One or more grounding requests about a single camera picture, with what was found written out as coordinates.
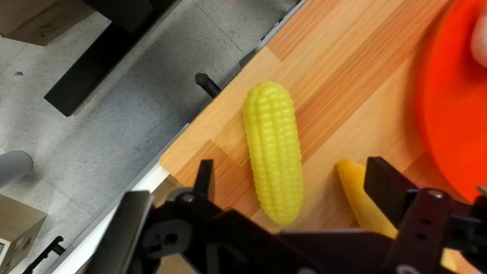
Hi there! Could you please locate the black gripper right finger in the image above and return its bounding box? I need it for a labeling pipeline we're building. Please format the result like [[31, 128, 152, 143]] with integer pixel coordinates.
[[364, 157, 419, 227]]

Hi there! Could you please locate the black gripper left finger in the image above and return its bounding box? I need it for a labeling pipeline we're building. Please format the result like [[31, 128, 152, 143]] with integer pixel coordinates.
[[194, 160, 215, 200]]

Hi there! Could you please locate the yellow toy carrot green top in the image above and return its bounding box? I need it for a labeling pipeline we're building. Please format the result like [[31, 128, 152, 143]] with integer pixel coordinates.
[[335, 160, 397, 239]]

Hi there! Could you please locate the orange plastic plate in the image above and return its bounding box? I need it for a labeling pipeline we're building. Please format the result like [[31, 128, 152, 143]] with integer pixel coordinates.
[[416, 0, 487, 201]]

